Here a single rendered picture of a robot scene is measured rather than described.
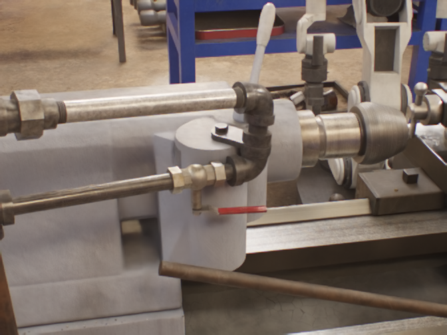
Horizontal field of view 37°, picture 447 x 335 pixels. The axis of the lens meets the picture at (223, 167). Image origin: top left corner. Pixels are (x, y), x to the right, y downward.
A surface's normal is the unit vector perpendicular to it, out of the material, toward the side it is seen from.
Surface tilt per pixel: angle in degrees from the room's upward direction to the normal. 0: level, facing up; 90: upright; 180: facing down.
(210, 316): 12
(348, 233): 0
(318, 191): 0
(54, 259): 66
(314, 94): 79
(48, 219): 70
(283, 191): 0
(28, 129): 101
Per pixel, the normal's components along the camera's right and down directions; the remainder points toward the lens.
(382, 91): 0.06, 0.07
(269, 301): -0.06, -0.81
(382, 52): 0.07, 0.32
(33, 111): 0.47, -0.16
